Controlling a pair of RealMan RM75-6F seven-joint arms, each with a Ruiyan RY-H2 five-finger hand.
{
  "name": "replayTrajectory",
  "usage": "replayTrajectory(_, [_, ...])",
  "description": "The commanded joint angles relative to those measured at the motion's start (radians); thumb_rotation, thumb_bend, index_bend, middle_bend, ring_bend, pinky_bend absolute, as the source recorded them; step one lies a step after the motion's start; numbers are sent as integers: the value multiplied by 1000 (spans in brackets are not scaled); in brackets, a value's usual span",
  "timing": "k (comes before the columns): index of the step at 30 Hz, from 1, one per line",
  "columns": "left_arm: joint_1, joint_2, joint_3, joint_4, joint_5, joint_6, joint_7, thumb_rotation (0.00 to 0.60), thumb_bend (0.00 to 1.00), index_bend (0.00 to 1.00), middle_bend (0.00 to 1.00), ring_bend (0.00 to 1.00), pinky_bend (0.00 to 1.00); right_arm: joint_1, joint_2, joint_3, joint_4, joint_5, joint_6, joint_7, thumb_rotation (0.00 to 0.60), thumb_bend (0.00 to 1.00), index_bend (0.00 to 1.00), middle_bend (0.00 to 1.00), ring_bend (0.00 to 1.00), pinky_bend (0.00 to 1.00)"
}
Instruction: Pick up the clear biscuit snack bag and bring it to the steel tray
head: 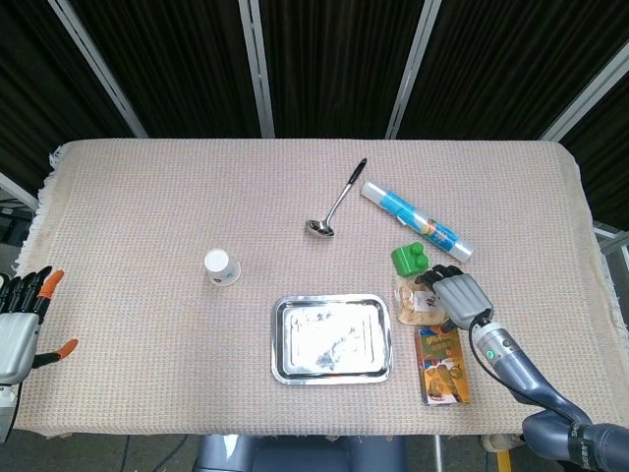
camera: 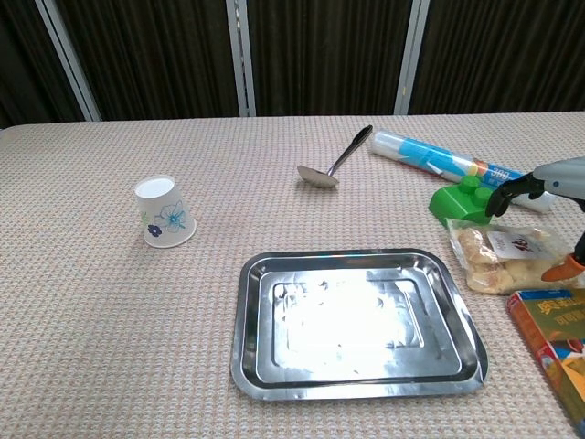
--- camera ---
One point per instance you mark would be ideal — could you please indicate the grey partition frame post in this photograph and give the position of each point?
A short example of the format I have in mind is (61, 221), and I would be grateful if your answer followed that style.
(68, 59)
(241, 57)
(411, 57)

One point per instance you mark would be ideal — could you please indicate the stainless steel tray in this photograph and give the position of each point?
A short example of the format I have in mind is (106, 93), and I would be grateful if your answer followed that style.
(356, 324)

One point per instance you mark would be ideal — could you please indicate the orange snack packet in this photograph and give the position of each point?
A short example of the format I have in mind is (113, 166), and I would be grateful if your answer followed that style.
(555, 347)

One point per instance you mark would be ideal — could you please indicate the beige woven tablecloth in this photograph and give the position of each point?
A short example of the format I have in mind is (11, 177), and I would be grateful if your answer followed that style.
(114, 297)

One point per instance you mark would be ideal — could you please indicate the green toy building block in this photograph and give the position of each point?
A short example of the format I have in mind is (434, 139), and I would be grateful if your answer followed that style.
(461, 201)

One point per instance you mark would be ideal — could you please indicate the floral white paper cup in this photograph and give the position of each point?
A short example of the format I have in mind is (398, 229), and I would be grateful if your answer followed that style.
(164, 212)

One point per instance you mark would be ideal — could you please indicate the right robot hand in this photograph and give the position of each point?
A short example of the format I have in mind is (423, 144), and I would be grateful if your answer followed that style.
(530, 187)

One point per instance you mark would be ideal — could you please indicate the plastic bag roll blue label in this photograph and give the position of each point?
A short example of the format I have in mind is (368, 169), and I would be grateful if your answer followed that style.
(439, 157)

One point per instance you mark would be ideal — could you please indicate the clear snack bag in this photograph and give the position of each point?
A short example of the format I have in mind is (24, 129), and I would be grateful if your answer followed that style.
(498, 258)

